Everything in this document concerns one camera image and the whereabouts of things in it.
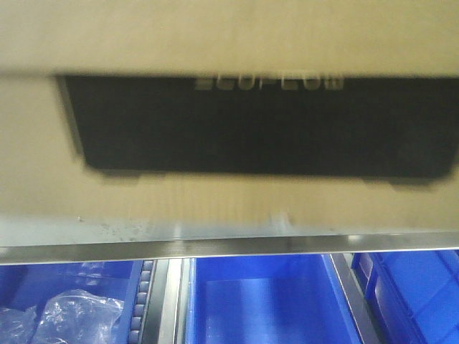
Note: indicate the brown cardboard box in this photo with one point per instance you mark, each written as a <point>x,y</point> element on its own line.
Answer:
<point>43,179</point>

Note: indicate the roller track lower shelf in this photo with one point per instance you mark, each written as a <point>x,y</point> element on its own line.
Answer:
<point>144,323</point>

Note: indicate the empty blue middle bin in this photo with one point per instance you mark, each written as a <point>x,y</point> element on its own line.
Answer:
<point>268,299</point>

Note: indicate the clear plastic bag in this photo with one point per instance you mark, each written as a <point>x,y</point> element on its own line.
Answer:
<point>74,316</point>

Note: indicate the blue bin lower right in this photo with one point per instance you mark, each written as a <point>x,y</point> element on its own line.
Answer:
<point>412,295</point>

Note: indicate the blue bin with bags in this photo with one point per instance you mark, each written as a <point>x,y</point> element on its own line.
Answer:
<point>28,285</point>

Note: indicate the steel divider rail right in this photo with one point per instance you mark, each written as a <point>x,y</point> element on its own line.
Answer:
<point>355,300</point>

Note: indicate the steel shelf front rail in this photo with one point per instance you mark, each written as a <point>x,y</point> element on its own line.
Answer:
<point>54,239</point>

